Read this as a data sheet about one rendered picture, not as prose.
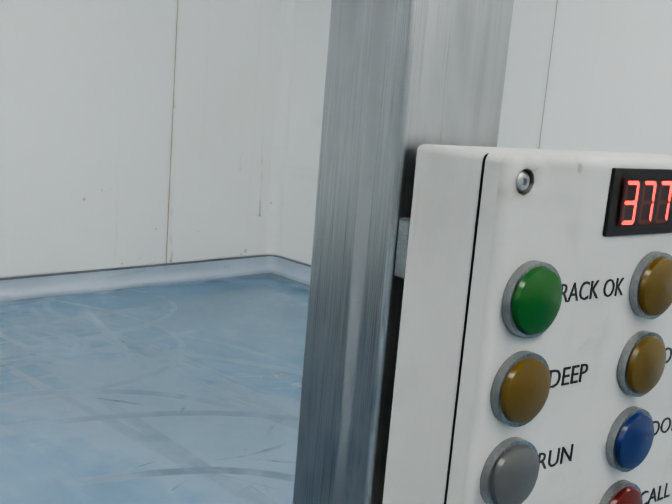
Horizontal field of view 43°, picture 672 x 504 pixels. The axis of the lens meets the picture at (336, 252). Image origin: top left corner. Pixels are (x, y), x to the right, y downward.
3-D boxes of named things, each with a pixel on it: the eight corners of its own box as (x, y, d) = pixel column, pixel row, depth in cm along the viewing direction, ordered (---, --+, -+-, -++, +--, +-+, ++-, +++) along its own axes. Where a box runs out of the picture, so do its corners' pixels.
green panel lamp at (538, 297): (563, 334, 33) (572, 265, 32) (515, 342, 31) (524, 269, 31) (547, 329, 34) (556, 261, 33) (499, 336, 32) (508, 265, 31)
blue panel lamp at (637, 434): (654, 466, 39) (663, 410, 38) (618, 478, 37) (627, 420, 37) (639, 459, 40) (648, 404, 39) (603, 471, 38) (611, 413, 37)
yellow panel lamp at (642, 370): (666, 392, 38) (676, 334, 38) (630, 401, 37) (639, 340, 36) (651, 387, 39) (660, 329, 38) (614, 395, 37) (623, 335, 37)
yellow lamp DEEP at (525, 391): (551, 421, 34) (560, 355, 33) (504, 433, 32) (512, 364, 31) (536, 414, 34) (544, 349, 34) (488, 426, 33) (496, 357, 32)
